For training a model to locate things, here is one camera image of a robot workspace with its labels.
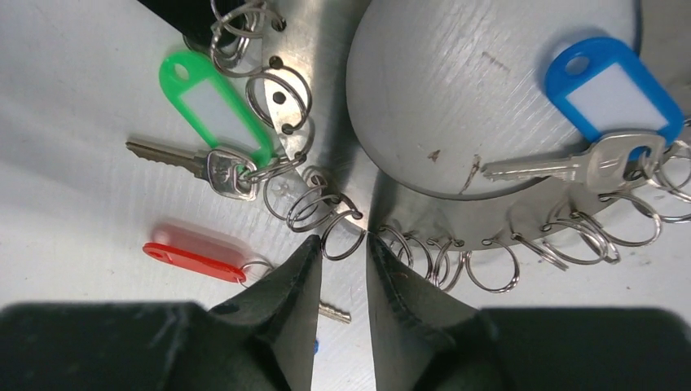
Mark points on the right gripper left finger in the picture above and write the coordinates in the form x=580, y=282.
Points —
x=261, y=339

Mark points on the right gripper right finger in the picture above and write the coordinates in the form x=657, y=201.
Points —
x=424, y=339

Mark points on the metal disc keyring holder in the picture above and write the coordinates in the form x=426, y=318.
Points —
x=299, y=90

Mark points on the key with red tag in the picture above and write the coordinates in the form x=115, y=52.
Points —
x=206, y=252

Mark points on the key with green tag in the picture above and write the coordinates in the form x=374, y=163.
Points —
x=238, y=144

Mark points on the blue tag key on disc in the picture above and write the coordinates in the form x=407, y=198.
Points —
x=604, y=90

